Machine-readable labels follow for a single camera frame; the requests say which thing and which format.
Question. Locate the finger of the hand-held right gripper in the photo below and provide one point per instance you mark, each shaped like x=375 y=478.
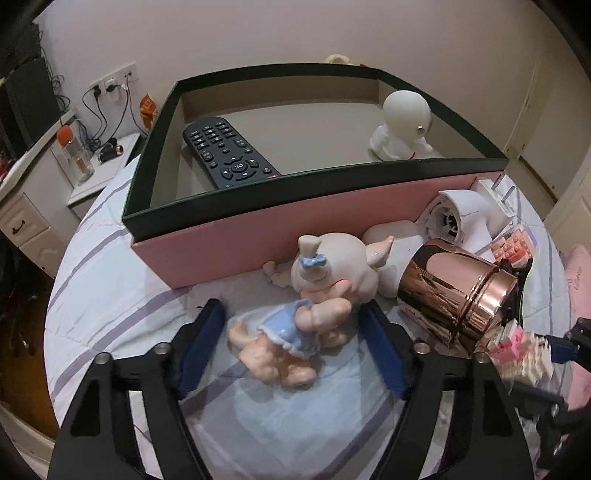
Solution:
x=540 y=399
x=559 y=350

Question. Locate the white plugged-in charger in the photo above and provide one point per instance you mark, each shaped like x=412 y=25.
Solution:
x=112 y=90

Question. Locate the white earbuds case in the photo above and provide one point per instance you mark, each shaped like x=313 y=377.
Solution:
x=390 y=230

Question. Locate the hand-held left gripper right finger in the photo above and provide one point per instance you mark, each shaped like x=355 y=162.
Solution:
x=388 y=357

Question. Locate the white wardrobe door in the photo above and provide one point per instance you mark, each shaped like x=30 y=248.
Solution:
x=572 y=203

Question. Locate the white nightstand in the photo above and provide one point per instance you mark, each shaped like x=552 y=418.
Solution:
x=99 y=177

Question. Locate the orange snack bag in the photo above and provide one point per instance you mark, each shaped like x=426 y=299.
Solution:
x=147 y=110

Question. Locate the white astronaut figurine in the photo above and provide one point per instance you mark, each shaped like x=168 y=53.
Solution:
x=406 y=110

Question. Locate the white angled power adapter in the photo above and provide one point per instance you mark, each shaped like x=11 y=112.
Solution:
x=457 y=212

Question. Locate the pink and white block toy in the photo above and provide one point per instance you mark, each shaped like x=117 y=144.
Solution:
x=517 y=360

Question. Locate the clear bottle with orange cap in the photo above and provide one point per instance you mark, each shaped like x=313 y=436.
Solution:
x=76 y=157

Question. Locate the white quilt with purple stripes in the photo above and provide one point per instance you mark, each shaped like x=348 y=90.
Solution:
x=106 y=277

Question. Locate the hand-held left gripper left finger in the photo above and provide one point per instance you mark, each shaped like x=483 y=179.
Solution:
x=203 y=344

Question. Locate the black computer tower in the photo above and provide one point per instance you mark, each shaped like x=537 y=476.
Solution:
x=32 y=101

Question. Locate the cream and yellow plush toy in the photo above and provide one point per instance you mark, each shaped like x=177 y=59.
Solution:
x=339 y=58

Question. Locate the white flat wall charger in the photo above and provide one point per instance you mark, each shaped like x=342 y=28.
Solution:
x=491 y=198

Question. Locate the pink box with dark rim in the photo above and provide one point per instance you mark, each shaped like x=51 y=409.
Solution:
x=231 y=230

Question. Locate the white wall socket strip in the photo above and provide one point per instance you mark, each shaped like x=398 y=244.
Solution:
x=120 y=76

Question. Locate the rose gold metal cup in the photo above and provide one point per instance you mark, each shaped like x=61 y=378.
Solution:
x=443 y=286

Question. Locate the doll figurine with blue dress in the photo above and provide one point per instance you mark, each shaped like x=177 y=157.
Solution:
x=323 y=267

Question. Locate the small black handheld device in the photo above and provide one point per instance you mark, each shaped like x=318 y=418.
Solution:
x=111 y=152

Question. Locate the white desk with drawers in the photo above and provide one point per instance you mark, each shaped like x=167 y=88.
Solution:
x=23 y=207

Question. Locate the pink brick block toy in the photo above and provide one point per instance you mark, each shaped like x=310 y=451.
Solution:
x=508 y=247

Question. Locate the black remote control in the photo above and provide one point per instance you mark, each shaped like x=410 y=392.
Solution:
x=221 y=147

